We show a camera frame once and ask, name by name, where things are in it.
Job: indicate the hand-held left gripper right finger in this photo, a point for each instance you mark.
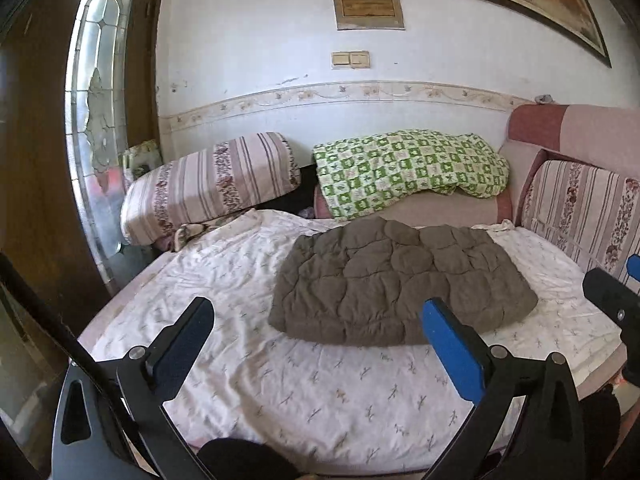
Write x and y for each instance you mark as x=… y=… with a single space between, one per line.
x=450 y=355

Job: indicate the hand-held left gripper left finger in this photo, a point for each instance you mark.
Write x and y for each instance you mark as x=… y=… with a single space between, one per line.
x=185 y=350

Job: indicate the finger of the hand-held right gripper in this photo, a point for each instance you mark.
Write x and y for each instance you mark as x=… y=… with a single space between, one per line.
x=612 y=295

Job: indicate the grey-green quilted hooded jacket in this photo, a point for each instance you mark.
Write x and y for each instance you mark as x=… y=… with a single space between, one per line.
x=390 y=280

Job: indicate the striped floral flat cushion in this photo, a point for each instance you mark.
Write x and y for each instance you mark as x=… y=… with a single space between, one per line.
x=580 y=200

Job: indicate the white patterned bedsheet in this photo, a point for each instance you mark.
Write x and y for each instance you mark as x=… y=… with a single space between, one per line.
x=300 y=385

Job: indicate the black rod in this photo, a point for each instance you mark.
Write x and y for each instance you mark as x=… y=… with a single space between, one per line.
x=40 y=305

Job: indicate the pink sofa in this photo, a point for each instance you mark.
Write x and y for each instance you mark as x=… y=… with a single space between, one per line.
x=575 y=130

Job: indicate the striped floral bolster cushion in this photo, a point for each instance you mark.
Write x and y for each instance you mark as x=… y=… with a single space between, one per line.
x=210 y=180

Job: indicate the green checked blanket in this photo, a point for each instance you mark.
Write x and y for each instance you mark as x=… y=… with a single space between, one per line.
x=400 y=170

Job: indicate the floral print cloth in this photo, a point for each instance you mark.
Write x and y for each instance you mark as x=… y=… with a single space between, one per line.
x=142 y=157

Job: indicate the small grey object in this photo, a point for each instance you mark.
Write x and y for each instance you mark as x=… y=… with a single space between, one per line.
x=544 y=99

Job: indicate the wooden door with glass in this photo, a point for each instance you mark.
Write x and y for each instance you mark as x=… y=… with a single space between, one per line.
x=35 y=160

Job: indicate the beige light switch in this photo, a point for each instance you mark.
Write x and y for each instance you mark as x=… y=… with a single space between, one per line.
x=341 y=60
x=360 y=59

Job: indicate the beige wall panel cover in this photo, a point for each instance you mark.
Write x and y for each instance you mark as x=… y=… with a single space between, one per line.
x=369 y=7

